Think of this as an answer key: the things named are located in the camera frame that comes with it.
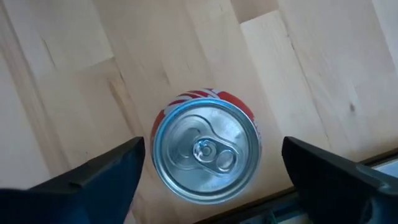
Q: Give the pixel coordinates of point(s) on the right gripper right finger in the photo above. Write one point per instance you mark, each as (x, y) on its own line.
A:
(342, 199)

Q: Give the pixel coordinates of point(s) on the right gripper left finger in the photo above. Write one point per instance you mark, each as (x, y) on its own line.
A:
(77, 202)

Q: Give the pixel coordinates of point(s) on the red Coca-Cola soda can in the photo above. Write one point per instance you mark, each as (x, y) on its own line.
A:
(205, 152)

